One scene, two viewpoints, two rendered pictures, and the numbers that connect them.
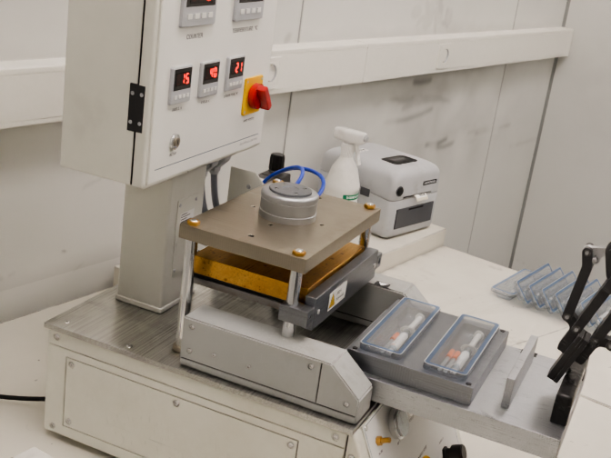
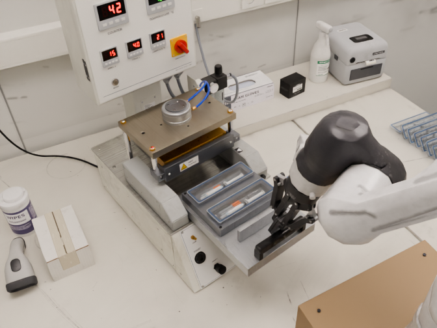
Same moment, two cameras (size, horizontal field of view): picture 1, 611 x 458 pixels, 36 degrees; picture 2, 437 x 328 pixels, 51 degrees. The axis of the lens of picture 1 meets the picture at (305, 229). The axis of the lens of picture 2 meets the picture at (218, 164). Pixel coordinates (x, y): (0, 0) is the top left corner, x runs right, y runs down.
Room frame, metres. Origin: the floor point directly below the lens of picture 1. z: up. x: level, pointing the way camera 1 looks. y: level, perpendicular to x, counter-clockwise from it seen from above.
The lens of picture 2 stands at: (0.41, -0.61, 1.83)
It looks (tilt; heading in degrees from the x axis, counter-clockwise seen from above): 41 degrees down; 32
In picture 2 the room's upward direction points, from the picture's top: 3 degrees counter-clockwise
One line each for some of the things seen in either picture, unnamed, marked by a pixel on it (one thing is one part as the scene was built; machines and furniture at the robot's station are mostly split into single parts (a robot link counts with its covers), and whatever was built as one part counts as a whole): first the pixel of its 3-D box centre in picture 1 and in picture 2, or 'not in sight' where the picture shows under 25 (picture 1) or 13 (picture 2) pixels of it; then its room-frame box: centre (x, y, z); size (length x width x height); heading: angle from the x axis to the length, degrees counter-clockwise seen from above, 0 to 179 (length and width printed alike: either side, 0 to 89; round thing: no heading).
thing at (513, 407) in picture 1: (463, 365); (242, 209); (1.12, -0.23, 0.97); 0.30 x 0.22 x 0.08; 68
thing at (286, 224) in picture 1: (270, 224); (177, 116); (1.25, 0.05, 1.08); 0.31 x 0.24 x 0.13; 158
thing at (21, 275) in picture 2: not in sight; (16, 260); (0.79, 0.32, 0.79); 0.20 x 0.08 x 0.08; 56
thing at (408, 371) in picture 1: (430, 347); (231, 196); (1.14, -0.19, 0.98); 0.20 x 0.17 x 0.03; 158
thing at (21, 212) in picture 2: not in sight; (19, 211); (0.91, 0.43, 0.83); 0.09 x 0.09 x 0.15
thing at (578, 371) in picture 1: (571, 385); (280, 237); (1.07, -0.36, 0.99); 0.15 x 0.02 x 0.04; 158
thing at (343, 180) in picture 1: (344, 182); (321, 52); (2.10, -0.07, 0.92); 0.09 x 0.08 x 0.25; 60
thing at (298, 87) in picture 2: not in sight; (292, 85); (1.95, -0.02, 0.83); 0.09 x 0.06 x 0.07; 156
